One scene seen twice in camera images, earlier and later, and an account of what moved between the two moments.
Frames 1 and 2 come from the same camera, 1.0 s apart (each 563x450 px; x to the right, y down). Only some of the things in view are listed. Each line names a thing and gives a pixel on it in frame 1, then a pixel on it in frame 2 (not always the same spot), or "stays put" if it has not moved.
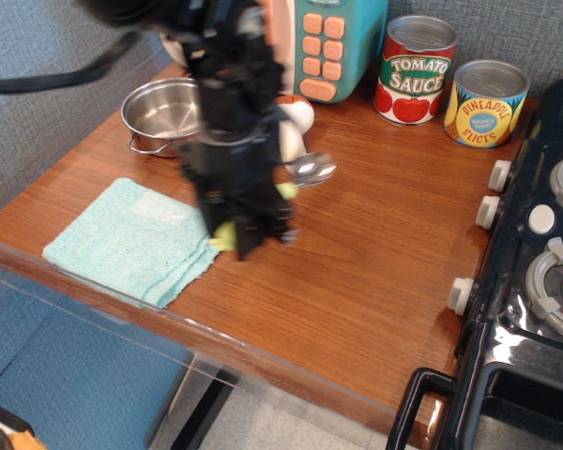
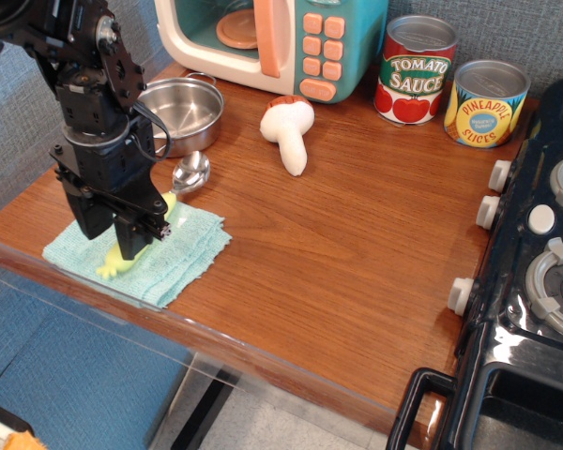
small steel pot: (161, 112) stays put
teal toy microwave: (328, 51) stays put
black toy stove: (517, 384) stays put
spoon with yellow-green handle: (307, 169) to (190, 173)
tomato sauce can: (417, 58) stays put
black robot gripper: (235, 184) to (106, 168)
